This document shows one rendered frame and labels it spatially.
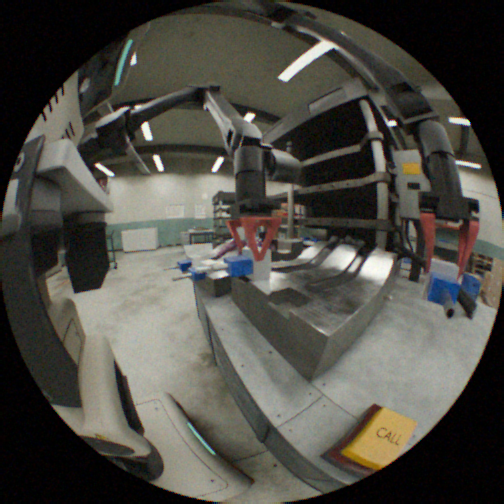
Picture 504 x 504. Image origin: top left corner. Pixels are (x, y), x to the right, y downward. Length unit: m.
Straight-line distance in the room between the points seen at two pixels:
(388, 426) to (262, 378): 0.17
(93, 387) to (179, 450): 0.52
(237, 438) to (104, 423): 0.82
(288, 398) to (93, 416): 0.25
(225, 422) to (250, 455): 0.25
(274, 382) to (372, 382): 0.14
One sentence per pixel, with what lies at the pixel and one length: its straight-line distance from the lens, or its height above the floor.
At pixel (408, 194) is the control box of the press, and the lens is 1.01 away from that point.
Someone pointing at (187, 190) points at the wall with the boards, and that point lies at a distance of 7.51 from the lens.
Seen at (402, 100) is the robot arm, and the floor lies 1.19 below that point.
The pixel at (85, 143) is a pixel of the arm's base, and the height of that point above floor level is 1.21.
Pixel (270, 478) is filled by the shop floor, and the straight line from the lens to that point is 1.00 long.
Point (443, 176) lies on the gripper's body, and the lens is 0.24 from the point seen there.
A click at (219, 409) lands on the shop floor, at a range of 1.06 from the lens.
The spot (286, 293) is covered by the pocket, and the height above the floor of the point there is 0.88.
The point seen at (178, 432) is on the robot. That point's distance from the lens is 0.77.
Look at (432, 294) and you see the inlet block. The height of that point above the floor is 0.93.
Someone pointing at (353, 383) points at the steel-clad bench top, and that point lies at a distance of 0.25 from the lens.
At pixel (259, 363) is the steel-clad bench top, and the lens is 0.24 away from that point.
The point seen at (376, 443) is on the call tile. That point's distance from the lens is 0.19.
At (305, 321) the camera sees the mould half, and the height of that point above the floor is 0.89.
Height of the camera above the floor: 0.99
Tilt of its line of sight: 11 degrees down
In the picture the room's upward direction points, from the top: straight up
